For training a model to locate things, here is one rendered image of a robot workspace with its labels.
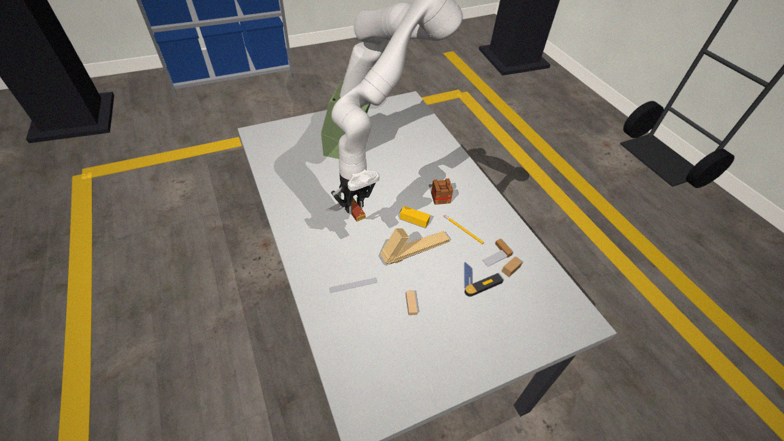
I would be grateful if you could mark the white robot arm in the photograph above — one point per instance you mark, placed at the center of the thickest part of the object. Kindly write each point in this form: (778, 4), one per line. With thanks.
(373, 72)

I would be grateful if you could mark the grey flat bar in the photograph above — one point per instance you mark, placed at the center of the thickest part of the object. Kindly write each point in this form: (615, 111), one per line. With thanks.
(353, 285)

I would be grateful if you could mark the yellow rectangular block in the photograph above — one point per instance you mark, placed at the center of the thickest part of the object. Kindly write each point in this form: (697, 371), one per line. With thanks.
(414, 217)

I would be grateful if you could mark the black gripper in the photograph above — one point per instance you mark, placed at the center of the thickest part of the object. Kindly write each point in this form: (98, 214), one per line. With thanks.
(348, 194)

